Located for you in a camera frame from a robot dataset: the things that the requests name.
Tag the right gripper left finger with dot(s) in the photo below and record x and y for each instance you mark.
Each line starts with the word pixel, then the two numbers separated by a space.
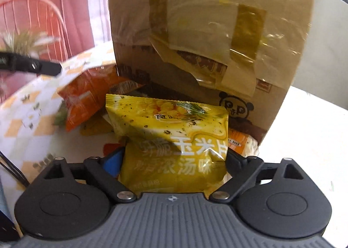
pixel 103 174

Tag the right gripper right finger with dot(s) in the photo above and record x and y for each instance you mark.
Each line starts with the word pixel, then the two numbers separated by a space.
pixel 244 172

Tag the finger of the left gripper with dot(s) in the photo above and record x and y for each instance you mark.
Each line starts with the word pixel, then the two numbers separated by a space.
pixel 13 62

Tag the yellow corn chips bag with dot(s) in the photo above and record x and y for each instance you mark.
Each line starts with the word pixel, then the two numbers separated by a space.
pixel 170 146

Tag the red dried fruit packet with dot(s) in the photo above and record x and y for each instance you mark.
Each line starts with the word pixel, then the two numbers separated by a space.
pixel 109 148

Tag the orange white biscuit pack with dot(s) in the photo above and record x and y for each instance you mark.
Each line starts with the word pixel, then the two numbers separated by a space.
pixel 242 143

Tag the orange chips bag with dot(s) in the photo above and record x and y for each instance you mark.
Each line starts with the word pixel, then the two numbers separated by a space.
pixel 85 95

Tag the floral checkered tablecloth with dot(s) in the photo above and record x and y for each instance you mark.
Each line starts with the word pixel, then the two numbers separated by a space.
pixel 307 129

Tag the brown cardboard box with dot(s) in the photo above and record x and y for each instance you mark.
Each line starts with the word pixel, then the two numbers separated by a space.
pixel 239 54

